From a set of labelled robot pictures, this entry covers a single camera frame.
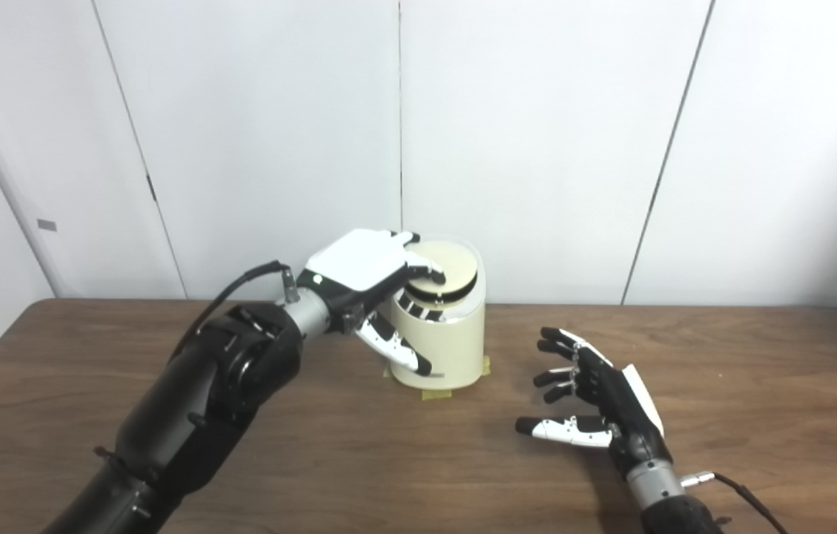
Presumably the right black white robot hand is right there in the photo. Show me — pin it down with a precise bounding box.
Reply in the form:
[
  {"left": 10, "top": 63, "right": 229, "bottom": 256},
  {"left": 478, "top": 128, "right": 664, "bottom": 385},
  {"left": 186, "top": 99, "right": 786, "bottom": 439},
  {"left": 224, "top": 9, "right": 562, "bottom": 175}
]
[{"left": 515, "top": 327, "right": 672, "bottom": 475}]

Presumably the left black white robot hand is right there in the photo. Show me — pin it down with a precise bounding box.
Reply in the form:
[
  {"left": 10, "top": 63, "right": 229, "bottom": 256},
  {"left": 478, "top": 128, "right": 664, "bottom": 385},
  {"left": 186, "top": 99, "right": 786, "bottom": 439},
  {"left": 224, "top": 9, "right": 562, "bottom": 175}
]
[{"left": 296, "top": 228, "right": 447, "bottom": 377}]

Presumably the round cream bin lid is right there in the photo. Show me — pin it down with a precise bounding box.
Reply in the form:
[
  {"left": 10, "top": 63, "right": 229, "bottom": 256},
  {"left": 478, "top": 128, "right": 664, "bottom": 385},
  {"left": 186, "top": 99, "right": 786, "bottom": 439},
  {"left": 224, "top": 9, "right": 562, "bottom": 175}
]
[{"left": 397, "top": 240, "right": 480, "bottom": 306}]

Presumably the cream-colored bin body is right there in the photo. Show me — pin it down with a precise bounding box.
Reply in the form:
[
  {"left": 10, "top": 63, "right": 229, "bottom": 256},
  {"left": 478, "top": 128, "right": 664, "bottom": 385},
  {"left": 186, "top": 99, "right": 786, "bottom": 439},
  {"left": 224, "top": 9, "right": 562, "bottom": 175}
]
[{"left": 386, "top": 236, "right": 486, "bottom": 390}]

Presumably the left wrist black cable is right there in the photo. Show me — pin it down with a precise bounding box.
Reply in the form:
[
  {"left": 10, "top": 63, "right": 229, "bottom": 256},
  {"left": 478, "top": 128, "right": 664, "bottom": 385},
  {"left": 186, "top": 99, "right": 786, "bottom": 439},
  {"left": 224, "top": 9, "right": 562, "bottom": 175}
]
[{"left": 170, "top": 260, "right": 301, "bottom": 364}]

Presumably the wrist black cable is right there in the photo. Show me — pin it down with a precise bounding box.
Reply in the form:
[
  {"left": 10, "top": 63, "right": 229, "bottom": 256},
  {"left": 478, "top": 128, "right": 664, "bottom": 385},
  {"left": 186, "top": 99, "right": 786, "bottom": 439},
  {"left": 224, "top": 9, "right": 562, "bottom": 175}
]
[
  {"left": 681, "top": 472, "right": 790, "bottom": 534},
  {"left": 170, "top": 260, "right": 301, "bottom": 364}
]

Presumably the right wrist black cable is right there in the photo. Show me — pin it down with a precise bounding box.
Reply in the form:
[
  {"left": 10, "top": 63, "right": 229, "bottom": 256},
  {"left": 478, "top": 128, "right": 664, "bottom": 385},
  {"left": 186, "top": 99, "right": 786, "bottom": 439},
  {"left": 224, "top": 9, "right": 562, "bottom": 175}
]
[{"left": 681, "top": 472, "right": 790, "bottom": 534}]

